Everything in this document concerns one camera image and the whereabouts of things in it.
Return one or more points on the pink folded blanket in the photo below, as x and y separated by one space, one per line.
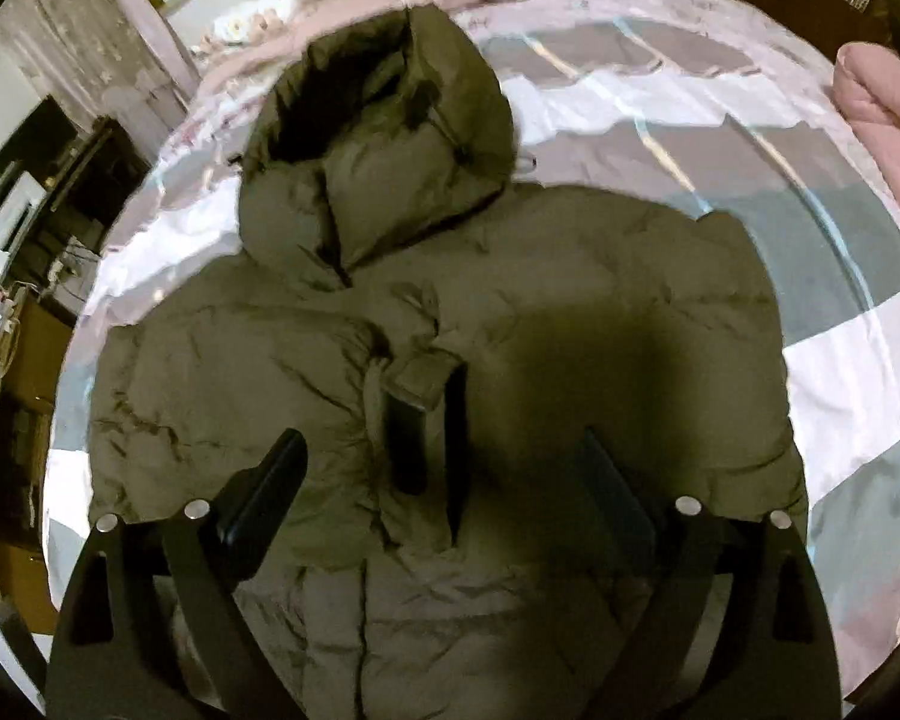
866 90

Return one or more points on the grey patterned curtain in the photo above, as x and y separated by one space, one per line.
102 58

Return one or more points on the grey white patchwork bedspread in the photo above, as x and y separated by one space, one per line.
699 105

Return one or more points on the black monitor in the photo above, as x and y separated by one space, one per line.
40 141

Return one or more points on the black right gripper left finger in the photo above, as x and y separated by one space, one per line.
113 655

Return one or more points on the dark wooden desk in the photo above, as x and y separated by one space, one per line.
48 232

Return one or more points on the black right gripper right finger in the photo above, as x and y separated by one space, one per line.
735 625

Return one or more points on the floral patterned pillow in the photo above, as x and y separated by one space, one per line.
247 24

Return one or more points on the olive green puffer jacket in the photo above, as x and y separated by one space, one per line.
444 335

